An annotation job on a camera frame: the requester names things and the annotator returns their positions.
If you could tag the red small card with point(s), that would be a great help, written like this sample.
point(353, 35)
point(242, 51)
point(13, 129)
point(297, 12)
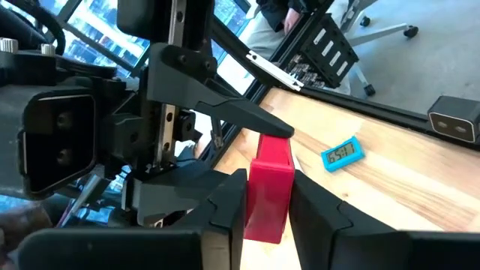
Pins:
point(268, 195)

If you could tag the person's hand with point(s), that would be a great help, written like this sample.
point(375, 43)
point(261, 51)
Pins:
point(291, 20)

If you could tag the teal small card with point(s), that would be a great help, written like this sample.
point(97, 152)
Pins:
point(343, 155)

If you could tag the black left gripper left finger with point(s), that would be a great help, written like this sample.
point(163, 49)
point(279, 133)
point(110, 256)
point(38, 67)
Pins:
point(221, 225)

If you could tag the table-level camera box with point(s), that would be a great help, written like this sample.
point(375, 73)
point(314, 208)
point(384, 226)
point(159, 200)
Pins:
point(453, 120)

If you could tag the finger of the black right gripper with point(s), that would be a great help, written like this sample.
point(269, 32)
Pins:
point(180, 82)
point(168, 198)

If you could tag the white office chair base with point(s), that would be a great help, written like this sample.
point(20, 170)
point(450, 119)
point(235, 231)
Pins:
point(375, 33)

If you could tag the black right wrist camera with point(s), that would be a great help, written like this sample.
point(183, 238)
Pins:
point(56, 142)

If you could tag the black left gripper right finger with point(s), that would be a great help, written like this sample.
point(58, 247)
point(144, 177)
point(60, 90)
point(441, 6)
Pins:
point(337, 232)

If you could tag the silver metal bracket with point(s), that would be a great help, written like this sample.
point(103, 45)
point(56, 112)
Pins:
point(273, 71)

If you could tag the person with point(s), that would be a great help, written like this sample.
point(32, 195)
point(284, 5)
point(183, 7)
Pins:
point(258, 33)

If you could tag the black vented electronics box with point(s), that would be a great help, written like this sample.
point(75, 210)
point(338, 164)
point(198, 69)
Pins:
point(307, 52)

